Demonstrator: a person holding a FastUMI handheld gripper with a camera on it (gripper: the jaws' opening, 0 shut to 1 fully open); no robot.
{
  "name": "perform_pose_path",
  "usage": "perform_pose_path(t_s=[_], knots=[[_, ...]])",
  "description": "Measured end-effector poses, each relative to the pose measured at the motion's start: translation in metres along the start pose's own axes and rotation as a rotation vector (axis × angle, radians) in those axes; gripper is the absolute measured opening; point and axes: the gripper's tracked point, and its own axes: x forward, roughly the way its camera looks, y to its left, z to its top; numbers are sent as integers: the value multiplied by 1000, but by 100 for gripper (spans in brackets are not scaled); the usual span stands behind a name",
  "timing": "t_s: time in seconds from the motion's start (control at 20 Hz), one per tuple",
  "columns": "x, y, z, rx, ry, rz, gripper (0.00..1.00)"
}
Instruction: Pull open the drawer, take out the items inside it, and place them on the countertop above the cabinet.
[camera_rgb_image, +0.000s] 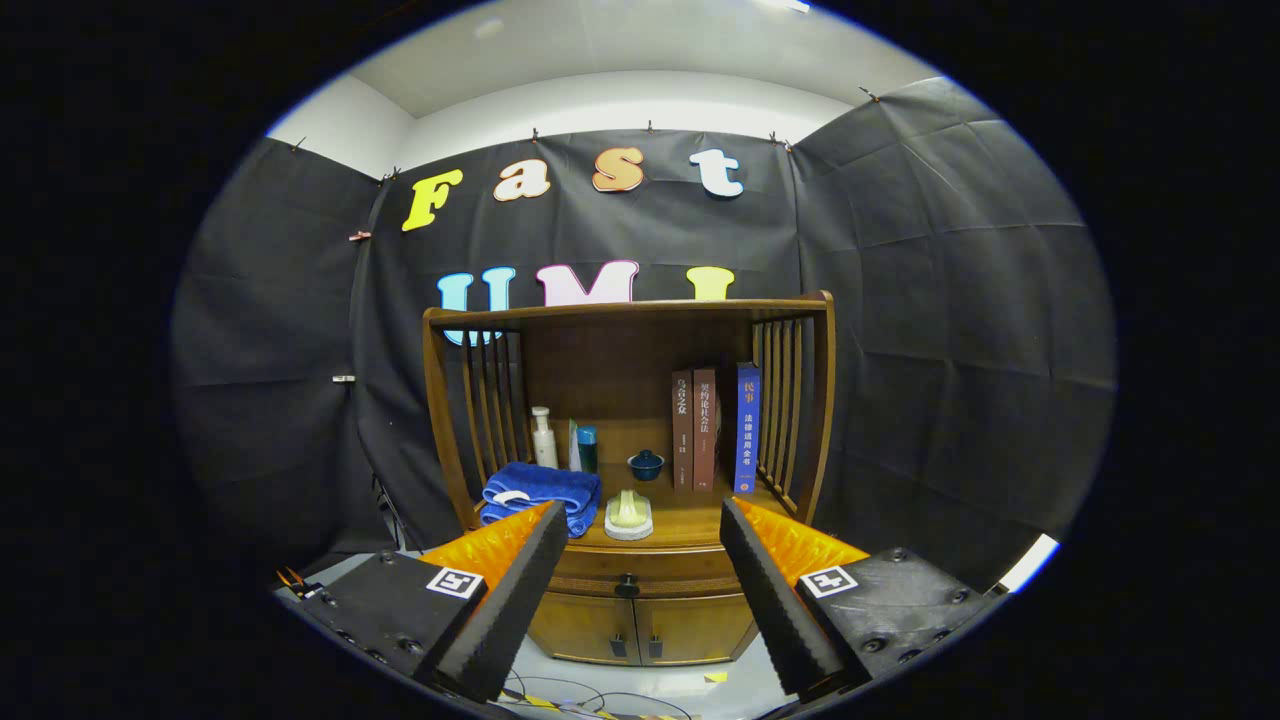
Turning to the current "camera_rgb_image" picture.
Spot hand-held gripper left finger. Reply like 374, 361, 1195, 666
305, 500, 569, 704

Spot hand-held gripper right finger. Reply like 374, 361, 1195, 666
718, 497, 1001, 701

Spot wooden drawer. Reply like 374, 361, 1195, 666
548, 548, 746, 599

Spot wooden cabinet door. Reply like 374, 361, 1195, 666
527, 592, 638, 666
635, 592, 758, 664

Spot wooden countertop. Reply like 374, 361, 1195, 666
470, 480, 801, 551

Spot wooden cabinet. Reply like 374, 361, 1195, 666
421, 290, 837, 668

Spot yellow black tape strip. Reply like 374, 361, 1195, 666
520, 693, 601, 716

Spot blue folded towel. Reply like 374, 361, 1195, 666
480, 461, 603, 539

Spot blue book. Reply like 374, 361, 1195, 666
734, 362, 762, 495

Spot brown book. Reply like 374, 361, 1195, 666
671, 371, 696, 492
692, 367, 721, 492

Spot white panel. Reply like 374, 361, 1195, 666
998, 533, 1061, 594

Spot black backdrop cloth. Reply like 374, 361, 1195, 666
172, 75, 1116, 591

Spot black floor cables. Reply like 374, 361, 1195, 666
500, 670, 691, 720

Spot black device with wires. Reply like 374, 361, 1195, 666
275, 565, 331, 606

